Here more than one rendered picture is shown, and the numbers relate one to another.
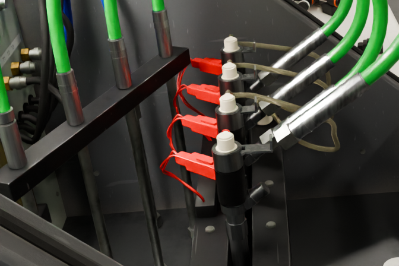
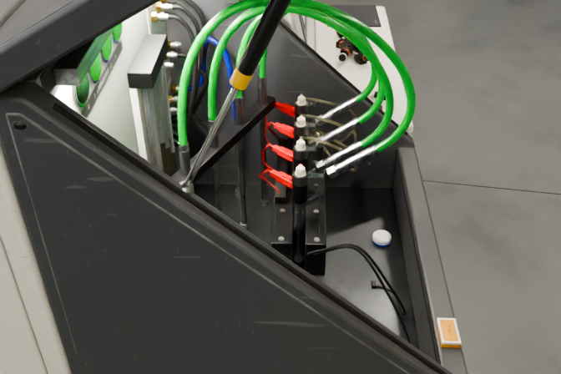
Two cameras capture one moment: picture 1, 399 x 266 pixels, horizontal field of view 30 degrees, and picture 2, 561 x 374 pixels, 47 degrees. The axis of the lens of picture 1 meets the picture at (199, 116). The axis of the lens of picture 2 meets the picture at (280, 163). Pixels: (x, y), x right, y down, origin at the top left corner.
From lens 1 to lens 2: 0.45 m
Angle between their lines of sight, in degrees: 10
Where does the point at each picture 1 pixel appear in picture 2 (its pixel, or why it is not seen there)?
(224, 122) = (297, 155)
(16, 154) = (187, 166)
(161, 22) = (263, 84)
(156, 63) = (256, 108)
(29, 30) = (176, 73)
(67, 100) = not seen: hidden behind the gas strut
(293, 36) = (337, 94)
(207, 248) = (281, 221)
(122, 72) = (240, 116)
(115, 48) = (238, 103)
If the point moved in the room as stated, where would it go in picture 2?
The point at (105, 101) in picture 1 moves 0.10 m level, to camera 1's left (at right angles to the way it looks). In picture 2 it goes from (229, 133) to (176, 135)
